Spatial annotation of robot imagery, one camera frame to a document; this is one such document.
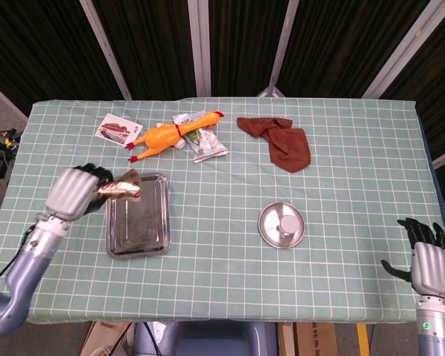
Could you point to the small silver white packet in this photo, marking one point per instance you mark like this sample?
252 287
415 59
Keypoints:
181 118

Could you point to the rectangular steel tray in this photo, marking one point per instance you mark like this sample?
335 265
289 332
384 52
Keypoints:
148 230

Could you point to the small picture card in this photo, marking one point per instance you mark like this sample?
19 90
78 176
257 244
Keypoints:
115 128

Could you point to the black pleated curtain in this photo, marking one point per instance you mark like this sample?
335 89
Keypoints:
152 44

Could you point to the small grey cylinder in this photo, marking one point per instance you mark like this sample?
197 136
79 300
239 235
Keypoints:
290 223

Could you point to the cardboard box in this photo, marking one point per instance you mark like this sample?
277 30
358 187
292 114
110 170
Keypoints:
100 333
315 339

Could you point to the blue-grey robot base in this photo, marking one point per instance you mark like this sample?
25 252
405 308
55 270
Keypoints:
207 339

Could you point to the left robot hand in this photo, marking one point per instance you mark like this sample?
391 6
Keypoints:
70 193

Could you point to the round steel plate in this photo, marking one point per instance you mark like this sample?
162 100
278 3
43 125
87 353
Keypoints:
270 222

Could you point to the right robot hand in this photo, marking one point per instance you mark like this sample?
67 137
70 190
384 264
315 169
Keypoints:
432 270

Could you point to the brown cloth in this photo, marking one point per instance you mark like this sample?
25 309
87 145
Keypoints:
287 148

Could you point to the yellow black tools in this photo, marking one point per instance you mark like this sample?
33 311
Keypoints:
3 138

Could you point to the white green snack bag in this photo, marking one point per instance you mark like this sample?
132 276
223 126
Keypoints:
207 146

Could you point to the yellow rubber chicken toy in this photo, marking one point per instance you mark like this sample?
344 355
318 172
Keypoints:
159 137

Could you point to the brown snack packet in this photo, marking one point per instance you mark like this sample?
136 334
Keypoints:
124 187

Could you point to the green checked tablecloth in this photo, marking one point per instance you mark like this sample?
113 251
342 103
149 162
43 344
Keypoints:
222 282

